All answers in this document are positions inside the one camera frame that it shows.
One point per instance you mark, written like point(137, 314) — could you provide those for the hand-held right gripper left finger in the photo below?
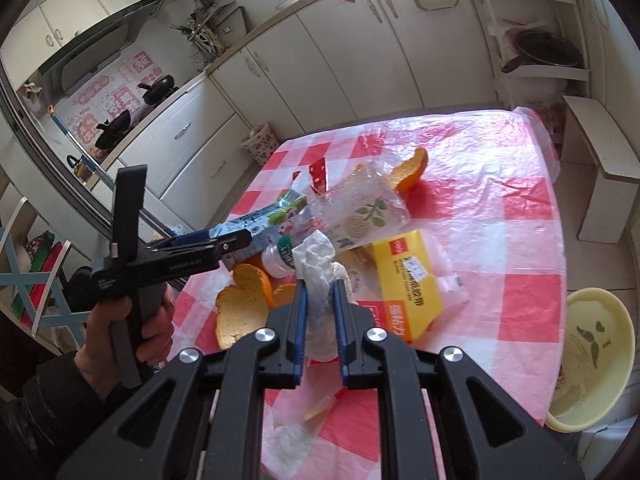
point(300, 320)

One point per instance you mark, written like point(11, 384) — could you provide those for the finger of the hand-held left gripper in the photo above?
point(225, 249)
point(192, 236)

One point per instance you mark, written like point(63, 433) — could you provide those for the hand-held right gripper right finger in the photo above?
point(340, 320)

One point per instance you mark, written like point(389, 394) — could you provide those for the green and white wrapper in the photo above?
point(270, 220)

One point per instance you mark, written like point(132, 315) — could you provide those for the large orange peel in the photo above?
point(245, 310)

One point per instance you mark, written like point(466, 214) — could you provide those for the white tissue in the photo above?
point(312, 255)

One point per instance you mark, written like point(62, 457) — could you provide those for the yellow plastic basin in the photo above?
point(600, 375)

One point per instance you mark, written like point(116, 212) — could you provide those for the person's left forearm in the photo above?
point(40, 410)

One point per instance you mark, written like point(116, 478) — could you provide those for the person's left hand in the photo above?
point(157, 325)

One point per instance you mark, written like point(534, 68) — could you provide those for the small orange peel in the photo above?
point(282, 295)

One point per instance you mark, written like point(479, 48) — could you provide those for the small white green-label bottle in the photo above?
point(280, 258)

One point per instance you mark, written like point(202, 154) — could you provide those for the yellow packet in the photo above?
point(405, 280)

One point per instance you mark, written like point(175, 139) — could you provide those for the white stove base cabinet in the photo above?
point(190, 135)

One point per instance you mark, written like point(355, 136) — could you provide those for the floral wastebasket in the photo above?
point(260, 145)

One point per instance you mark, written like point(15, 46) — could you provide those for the clear leaf-print plastic bag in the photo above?
point(370, 210)

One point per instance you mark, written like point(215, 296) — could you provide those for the small kettle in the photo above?
point(77, 166)

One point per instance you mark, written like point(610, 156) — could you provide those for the red wrapper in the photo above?
point(318, 172)

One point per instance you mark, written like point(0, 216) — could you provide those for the black wok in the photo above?
point(112, 129)
point(160, 86)

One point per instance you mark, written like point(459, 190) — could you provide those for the curved orange peel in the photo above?
point(407, 170)

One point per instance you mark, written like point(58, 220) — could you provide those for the red white checkered tablecloth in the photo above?
point(500, 210)

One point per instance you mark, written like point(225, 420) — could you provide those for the utensil rack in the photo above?
point(205, 25)

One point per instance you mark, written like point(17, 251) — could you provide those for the range hood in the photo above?
point(100, 45)

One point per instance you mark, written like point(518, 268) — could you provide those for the white base cabinet row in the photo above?
point(350, 50)

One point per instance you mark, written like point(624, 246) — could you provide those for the white stool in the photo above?
point(600, 160)

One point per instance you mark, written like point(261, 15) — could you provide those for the white shelf rack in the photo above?
point(492, 35)

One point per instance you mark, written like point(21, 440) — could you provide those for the dark pan with lid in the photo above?
point(545, 50)

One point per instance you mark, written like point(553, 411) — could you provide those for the blue frame shelf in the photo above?
point(30, 280)

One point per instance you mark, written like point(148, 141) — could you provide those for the red printed wall sticker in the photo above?
point(125, 100)

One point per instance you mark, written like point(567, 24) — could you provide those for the white wall cabinets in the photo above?
point(65, 15)

